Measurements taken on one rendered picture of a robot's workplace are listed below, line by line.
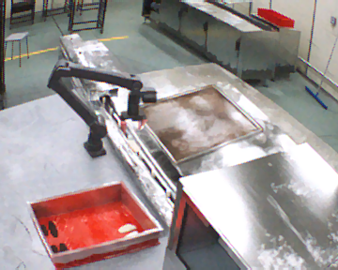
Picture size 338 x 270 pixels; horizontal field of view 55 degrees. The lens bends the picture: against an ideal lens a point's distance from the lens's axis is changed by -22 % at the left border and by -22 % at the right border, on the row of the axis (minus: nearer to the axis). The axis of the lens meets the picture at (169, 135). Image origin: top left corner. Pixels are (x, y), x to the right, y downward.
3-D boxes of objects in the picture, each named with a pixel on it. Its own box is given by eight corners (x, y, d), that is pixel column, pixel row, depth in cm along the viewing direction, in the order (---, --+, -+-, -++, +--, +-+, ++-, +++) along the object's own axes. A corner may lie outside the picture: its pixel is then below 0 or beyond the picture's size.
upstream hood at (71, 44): (59, 43, 318) (59, 36, 313) (76, 40, 325) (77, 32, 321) (89, 103, 226) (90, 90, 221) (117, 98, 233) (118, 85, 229)
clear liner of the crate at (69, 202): (28, 217, 143) (23, 201, 138) (122, 195, 167) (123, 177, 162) (55, 273, 120) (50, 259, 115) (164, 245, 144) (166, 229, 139)
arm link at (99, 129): (42, 75, 169) (40, 83, 161) (62, 56, 166) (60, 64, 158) (97, 130, 194) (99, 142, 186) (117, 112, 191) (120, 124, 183)
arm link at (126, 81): (55, 67, 169) (54, 77, 161) (59, 57, 167) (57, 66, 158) (137, 84, 186) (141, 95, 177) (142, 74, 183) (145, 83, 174)
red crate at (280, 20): (256, 14, 501) (256, 7, 494) (271, 16, 518) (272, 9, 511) (280, 26, 466) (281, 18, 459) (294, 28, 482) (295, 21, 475)
